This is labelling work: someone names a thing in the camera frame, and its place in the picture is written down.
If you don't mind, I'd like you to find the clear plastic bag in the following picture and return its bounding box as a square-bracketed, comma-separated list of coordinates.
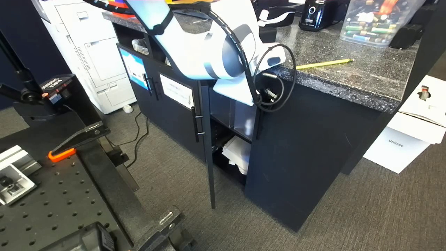
[132, 38, 151, 56]

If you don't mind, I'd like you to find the cabinet door with blue sign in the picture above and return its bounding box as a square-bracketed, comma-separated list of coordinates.
[118, 44, 155, 121]

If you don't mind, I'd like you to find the black clamp with orange tip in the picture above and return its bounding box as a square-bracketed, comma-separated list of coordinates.
[47, 121, 112, 163]

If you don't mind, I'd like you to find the black electric pencil sharpener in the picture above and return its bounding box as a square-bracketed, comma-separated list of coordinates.
[299, 0, 350, 32]

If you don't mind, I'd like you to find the black door handle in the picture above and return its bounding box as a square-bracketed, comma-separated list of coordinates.
[152, 76, 161, 102]
[142, 73, 153, 96]
[191, 106, 205, 143]

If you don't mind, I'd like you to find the black cable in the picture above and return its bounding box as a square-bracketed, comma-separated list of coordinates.
[106, 111, 151, 169]

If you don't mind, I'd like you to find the stack of white paper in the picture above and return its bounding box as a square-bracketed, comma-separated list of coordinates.
[222, 135, 252, 175]

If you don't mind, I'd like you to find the silver metal bracket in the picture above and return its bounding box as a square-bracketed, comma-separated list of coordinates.
[0, 145, 43, 206]

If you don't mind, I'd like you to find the clear plastic bin of markers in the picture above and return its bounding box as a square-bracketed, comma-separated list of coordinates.
[339, 0, 426, 48]

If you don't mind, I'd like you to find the cabinet door with white sign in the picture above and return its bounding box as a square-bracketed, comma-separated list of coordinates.
[153, 64, 207, 163]

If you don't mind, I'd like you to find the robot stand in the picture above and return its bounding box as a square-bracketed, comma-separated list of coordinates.
[0, 75, 196, 251]

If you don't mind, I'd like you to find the plain black cabinet door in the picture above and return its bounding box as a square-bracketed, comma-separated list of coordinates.
[198, 80, 217, 210]

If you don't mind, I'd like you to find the camera on mount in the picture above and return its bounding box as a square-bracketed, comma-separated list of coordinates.
[0, 31, 76, 117]

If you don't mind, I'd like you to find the white cardboard box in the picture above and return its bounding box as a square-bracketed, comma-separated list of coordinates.
[362, 75, 446, 174]

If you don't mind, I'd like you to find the white office printer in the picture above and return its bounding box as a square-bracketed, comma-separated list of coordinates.
[31, 0, 137, 115]

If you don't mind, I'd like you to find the yellow pencil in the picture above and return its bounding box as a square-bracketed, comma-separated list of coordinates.
[295, 58, 355, 70]

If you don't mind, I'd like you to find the black cabinet with granite top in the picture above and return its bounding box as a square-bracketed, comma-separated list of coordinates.
[102, 10, 446, 233]

